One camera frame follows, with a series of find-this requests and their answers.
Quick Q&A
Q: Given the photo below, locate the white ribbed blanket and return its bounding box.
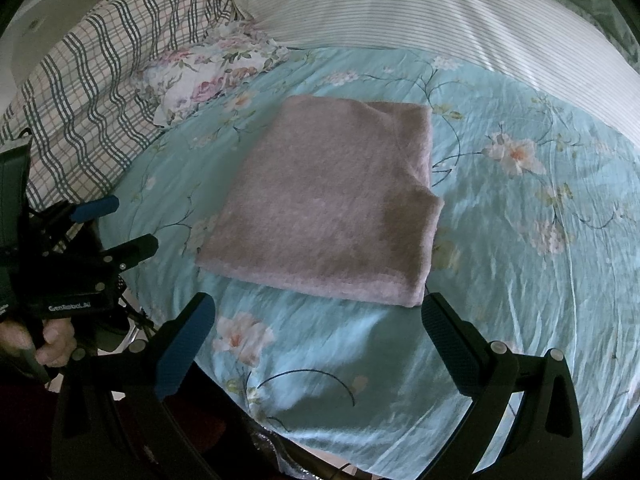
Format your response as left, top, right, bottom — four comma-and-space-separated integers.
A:
232, 0, 640, 144

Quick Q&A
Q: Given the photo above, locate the pink fuzzy garment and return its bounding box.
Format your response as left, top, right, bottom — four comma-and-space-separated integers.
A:
194, 94, 446, 309

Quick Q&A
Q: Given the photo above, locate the white floral pillow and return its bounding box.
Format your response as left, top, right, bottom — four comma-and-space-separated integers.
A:
134, 30, 291, 128

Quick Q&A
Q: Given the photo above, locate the green plaid blanket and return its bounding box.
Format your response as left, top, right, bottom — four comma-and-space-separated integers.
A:
0, 0, 261, 211

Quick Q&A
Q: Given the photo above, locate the person's left hand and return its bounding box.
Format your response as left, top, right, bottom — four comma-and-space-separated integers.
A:
0, 317, 79, 370

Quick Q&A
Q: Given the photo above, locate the teal floral bed sheet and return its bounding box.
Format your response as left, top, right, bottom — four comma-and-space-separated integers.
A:
95, 46, 640, 476

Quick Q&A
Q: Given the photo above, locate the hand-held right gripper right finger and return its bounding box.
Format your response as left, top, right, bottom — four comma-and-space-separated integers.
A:
421, 292, 585, 480

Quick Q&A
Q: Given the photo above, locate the clear plastic wrap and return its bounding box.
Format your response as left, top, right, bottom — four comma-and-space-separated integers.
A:
250, 428, 321, 480

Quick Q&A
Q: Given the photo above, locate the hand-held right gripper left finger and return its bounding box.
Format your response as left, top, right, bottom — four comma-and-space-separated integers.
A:
51, 292, 224, 480

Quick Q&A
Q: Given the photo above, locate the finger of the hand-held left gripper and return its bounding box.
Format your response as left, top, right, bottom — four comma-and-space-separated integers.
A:
31, 196, 121, 231
98, 233, 160, 275

